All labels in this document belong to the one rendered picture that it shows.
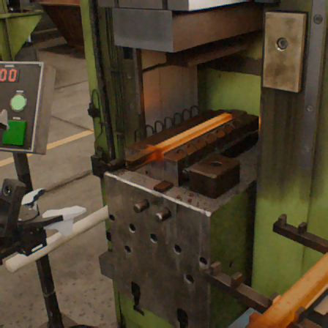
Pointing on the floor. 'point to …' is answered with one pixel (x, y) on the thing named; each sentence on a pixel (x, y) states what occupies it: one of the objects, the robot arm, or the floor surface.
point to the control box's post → (20, 160)
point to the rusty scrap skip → (66, 20)
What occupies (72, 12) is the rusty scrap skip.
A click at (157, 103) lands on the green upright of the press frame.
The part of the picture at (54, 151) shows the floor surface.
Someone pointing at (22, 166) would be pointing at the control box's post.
